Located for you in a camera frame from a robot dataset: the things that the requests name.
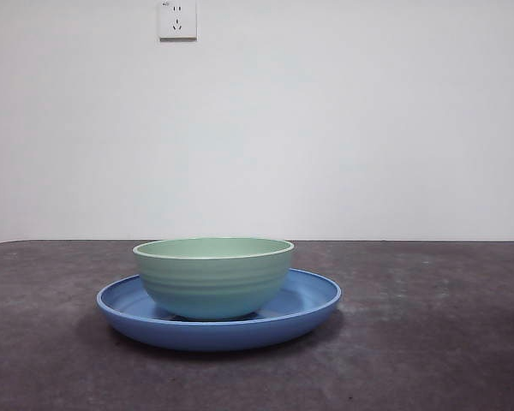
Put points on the blue round plate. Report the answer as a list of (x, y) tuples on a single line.
[(197, 338)]

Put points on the white wall socket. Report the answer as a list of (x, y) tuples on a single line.
[(178, 21)]

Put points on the green ribbed bowl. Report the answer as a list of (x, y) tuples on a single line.
[(214, 282)]

